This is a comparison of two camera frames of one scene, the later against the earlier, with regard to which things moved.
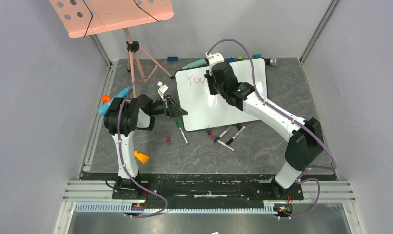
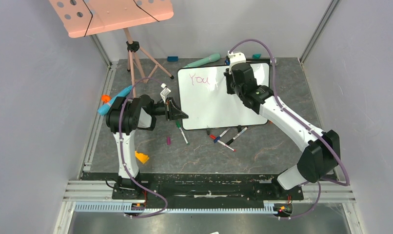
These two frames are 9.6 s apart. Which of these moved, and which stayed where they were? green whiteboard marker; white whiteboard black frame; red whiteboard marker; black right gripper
Moved: black right gripper
Stayed: red whiteboard marker; white whiteboard black frame; green whiteboard marker
